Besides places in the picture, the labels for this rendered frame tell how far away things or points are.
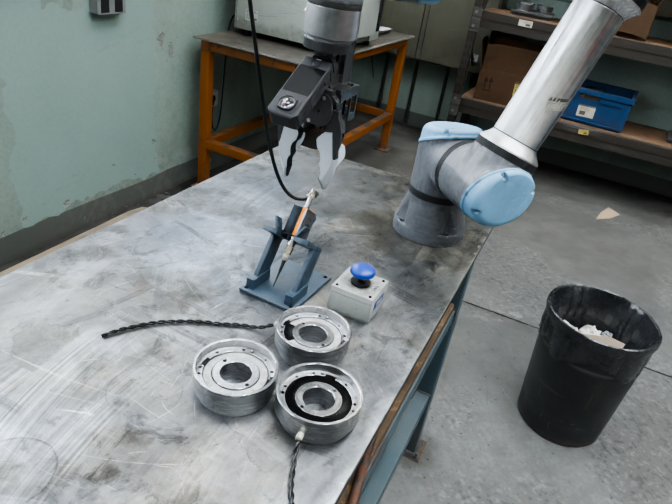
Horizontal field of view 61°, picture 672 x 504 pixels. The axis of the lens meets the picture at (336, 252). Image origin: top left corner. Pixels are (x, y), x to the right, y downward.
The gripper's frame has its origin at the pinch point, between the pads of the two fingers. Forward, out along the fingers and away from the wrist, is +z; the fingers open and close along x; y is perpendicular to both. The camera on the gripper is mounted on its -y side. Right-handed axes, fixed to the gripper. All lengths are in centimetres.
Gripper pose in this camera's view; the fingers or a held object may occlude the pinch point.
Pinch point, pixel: (303, 176)
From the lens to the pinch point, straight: 88.6
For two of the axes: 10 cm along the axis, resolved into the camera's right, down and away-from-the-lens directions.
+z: -1.6, 8.6, 4.9
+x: -8.7, -3.5, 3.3
